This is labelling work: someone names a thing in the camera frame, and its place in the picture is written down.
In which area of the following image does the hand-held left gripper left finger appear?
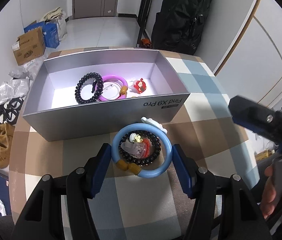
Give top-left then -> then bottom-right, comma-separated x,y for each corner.
11,143 -> 113,240

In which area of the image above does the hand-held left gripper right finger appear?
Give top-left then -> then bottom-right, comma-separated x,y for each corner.
171,144 -> 272,240

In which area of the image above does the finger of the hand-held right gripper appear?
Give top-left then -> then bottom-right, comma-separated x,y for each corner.
228,95 -> 282,155

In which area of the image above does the light blue bangle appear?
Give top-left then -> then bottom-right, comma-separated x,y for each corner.
111,122 -> 173,178

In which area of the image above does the silver cardboard box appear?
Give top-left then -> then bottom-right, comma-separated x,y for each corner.
22,49 -> 191,142

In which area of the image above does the white round badge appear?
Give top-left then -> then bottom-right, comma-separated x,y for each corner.
101,80 -> 124,100

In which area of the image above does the black spiral bracelet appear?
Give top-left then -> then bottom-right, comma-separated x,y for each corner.
75,72 -> 104,105

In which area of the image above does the purple bangle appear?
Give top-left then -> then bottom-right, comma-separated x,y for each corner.
95,74 -> 128,102

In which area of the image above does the red figure charm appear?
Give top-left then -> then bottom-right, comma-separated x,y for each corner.
133,78 -> 148,94

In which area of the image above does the person's right hand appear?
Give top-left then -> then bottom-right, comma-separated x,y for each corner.
259,166 -> 282,219

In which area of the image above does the yellow cardboard piece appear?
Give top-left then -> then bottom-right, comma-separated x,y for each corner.
256,149 -> 275,160

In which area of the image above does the clear hair clip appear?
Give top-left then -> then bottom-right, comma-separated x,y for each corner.
120,140 -> 149,158

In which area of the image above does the checked tablecloth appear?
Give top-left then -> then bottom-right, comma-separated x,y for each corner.
8,46 -> 266,240

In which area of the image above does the cream flower charm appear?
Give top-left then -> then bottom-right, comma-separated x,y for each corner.
128,133 -> 143,143

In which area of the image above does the white flower hair clip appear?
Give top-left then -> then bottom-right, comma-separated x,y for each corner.
141,117 -> 168,134

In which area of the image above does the white wooden-trimmed wardrobe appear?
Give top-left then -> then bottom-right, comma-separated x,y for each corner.
213,0 -> 282,105

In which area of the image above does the tan suede shoe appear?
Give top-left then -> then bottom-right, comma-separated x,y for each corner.
0,122 -> 15,169

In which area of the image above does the black white patterned bag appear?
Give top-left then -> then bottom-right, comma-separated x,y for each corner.
0,99 -> 24,124

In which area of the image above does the black backpack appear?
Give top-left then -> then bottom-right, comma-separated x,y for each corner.
151,0 -> 215,55

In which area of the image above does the clear plastic wrapping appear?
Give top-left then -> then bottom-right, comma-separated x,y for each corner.
9,60 -> 44,79
0,79 -> 30,104

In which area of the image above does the brown cardboard box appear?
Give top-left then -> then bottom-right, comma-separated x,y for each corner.
12,27 -> 46,66

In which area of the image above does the blue cardboard box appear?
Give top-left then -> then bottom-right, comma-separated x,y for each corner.
24,21 -> 61,48

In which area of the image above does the black coat rack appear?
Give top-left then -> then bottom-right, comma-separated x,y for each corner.
136,0 -> 158,48

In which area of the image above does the white plastic bag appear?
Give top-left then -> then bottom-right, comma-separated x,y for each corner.
56,15 -> 68,40

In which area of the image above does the beige cloth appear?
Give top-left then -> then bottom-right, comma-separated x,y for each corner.
40,7 -> 65,23

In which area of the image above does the black bead bracelet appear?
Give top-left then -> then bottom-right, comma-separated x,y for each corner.
118,131 -> 161,167

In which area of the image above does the red bead bracelet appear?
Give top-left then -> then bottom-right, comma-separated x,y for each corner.
141,139 -> 154,158

